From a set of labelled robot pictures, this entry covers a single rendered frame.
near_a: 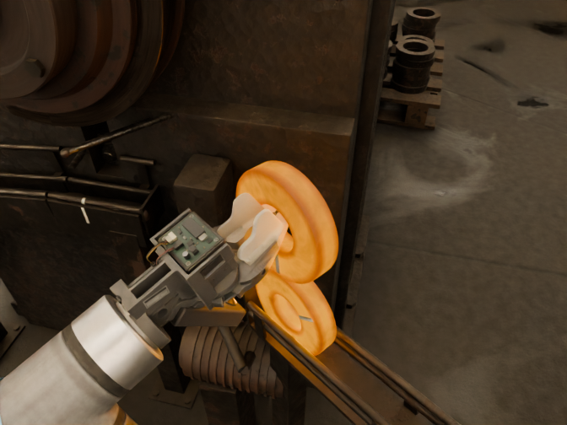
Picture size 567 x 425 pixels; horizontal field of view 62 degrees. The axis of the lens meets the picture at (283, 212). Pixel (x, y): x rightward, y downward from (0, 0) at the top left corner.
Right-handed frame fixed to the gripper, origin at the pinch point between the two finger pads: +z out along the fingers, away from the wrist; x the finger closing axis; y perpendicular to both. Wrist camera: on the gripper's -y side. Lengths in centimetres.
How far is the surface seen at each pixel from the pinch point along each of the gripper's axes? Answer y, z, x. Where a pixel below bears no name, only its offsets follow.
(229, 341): -33.2, -13.7, 9.9
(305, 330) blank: -20.9, -5.1, -3.8
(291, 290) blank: -14.7, -3.3, -0.7
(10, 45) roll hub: 16.4, -10.6, 35.6
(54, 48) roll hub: 16.3, -7.2, 29.1
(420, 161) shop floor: -126, 105, 59
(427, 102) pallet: -119, 132, 76
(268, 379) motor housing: -40.2, -13.0, 2.4
